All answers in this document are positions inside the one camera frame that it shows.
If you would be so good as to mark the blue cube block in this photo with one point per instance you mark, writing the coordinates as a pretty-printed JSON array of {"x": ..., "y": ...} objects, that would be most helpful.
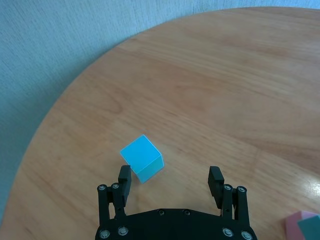
[
  {"x": 312, "y": 228},
  {"x": 142, "y": 157}
]

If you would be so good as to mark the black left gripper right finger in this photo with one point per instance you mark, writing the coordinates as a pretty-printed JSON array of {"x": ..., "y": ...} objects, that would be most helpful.
[{"x": 217, "y": 187}]

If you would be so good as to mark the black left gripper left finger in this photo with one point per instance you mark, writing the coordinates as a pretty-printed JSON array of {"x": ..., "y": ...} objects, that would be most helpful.
[{"x": 125, "y": 187}]

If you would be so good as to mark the pink cube block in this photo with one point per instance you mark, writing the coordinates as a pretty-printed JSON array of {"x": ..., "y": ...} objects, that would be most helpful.
[{"x": 291, "y": 225}]

